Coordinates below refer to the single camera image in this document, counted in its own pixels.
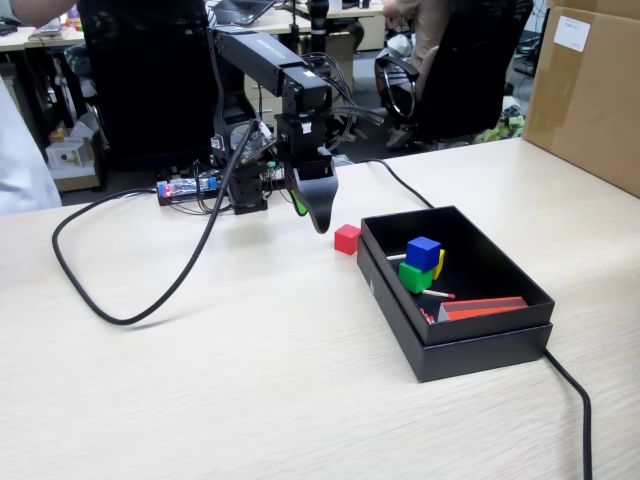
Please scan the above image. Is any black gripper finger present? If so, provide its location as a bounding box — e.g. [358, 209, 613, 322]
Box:
[298, 175, 340, 236]
[285, 166, 309, 218]

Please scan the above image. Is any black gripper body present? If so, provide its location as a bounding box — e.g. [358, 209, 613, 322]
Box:
[272, 111, 336, 183]

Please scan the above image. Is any red wooden cube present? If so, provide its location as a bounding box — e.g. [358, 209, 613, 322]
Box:
[333, 223, 362, 256]

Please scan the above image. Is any blue wooden cube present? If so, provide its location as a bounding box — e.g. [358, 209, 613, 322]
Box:
[405, 236, 443, 272]

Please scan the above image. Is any green wooden cube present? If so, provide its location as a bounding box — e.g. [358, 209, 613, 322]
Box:
[398, 260, 435, 295]

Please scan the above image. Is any black cardboard box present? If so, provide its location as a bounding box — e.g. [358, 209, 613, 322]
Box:
[359, 204, 557, 346]

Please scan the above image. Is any black open box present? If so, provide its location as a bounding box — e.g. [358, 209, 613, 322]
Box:
[355, 234, 554, 384]

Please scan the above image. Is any large brown cardboard box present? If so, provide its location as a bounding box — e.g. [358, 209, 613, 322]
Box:
[522, 0, 640, 199]

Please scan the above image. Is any circuit board with green terminal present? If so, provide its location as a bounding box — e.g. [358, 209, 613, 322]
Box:
[264, 159, 289, 184]

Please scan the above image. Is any thin black stand rod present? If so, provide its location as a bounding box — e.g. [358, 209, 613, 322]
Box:
[288, 9, 302, 56]

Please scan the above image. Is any thick black jointed pole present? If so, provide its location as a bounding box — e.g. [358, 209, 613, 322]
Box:
[305, 0, 332, 54]

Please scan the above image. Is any beige office desk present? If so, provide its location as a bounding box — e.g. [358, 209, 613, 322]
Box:
[0, 27, 86, 51]
[214, 7, 386, 51]

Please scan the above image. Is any controller board with red light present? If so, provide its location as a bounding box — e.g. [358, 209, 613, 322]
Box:
[156, 169, 224, 207]

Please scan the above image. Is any dark open laptop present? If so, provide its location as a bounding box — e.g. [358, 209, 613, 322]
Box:
[212, 0, 276, 27]

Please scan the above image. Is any person in beige trousers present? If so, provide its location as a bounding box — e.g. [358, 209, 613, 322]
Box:
[382, 0, 446, 151]

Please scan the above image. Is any black mesh office chair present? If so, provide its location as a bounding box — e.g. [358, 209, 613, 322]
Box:
[77, 0, 226, 174]

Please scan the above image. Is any black armrest office chair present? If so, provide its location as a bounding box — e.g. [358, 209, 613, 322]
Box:
[374, 0, 534, 151]

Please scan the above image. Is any orange matchbox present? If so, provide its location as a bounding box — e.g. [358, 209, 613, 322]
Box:
[436, 295, 530, 325]

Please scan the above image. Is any green fabric pile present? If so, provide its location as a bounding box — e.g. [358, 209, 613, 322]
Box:
[472, 112, 526, 146]

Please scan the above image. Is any small white carton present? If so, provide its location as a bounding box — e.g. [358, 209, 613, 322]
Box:
[45, 139, 99, 194]

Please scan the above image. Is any person in white shirt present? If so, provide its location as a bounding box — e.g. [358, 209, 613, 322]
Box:
[0, 79, 64, 214]

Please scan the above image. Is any white shipping label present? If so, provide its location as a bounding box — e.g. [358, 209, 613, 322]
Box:
[553, 14, 592, 52]

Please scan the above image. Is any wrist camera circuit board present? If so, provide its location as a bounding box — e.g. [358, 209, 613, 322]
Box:
[234, 119, 276, 166]

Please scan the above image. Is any thick black camera cable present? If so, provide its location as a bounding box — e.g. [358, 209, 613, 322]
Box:
[51, 119, 261, 327]

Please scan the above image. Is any black power cable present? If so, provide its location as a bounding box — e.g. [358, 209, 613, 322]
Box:
[364, 158, 594, 480]

